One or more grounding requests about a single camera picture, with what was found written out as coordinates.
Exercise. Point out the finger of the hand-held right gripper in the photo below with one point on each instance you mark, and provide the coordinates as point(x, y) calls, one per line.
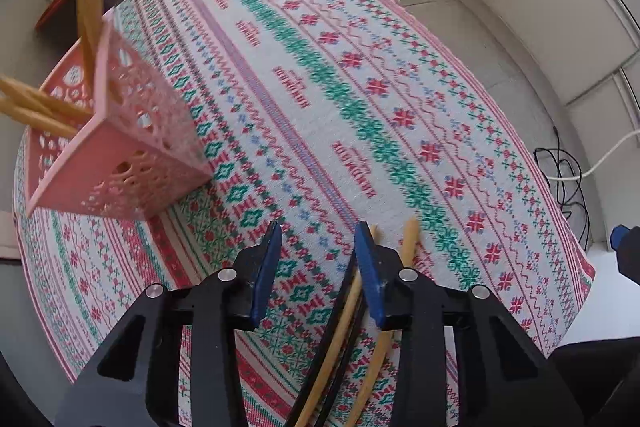
point(622, 247)

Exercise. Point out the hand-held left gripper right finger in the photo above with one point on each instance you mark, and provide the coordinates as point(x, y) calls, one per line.
point(369, 274)

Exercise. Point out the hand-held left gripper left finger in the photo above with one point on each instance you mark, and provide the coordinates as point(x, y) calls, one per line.
point(265, 274)

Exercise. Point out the black chopstick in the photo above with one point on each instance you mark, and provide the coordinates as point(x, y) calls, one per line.
point(316, 357)
point(345, 357)

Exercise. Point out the pink perforated plastic basket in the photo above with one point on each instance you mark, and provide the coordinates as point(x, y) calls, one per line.
point(125, 157)

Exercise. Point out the patterned knit-print tablecloth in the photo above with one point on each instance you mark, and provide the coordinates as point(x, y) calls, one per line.
point(350, 107)

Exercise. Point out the brown bin with red bag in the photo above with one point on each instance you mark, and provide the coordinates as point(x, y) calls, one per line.
point(55, 14)

